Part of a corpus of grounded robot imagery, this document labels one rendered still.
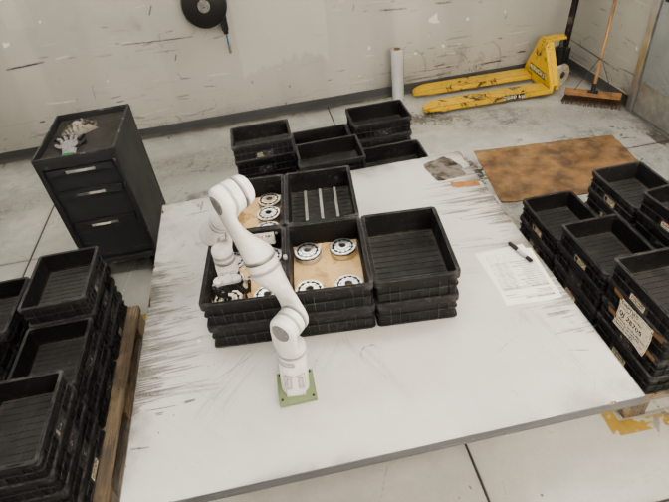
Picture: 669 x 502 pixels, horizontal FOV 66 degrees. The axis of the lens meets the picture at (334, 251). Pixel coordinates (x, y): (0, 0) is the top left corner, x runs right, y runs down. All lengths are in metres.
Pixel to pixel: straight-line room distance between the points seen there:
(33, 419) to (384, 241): 1.53
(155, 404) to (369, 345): 0.75
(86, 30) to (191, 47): 0.84
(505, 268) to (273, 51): 3.41
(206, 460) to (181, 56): 3.90
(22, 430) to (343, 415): 1.27
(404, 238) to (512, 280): 0.45
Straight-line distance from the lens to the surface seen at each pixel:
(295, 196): 2.42
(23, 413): 2.45
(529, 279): 2.15
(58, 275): 3.03
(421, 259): 2.00
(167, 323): 2.15
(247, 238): 1.41
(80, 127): 3.54
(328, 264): 2.01
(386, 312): 1.88
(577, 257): 2.76
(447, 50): 5.40
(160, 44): 5.02
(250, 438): 1.73
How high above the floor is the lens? 2.14
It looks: 39 degrees down
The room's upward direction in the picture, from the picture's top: 8 degrees counter-clockwise
